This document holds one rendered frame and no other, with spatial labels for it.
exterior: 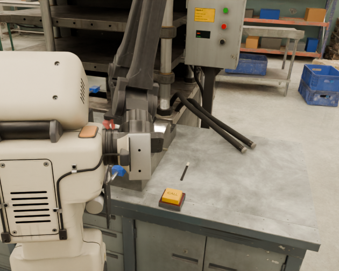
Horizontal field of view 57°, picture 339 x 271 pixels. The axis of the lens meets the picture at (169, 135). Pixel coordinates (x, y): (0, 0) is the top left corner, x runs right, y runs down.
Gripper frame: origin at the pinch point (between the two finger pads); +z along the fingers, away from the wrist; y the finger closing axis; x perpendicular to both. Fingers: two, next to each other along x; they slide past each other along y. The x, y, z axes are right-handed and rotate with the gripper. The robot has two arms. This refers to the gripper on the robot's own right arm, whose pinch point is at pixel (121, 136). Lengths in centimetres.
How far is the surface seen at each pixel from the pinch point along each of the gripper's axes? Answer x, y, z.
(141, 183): 2.5, -8.2, 17.2
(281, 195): -12, -60, 21
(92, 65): -79, 55, 1
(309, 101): -345, -120, 104
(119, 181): 2.5, 0.6, 18.3
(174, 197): 6.3, -22.0, 17.1
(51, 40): -75, 79, -12
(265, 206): -4, -54, 21
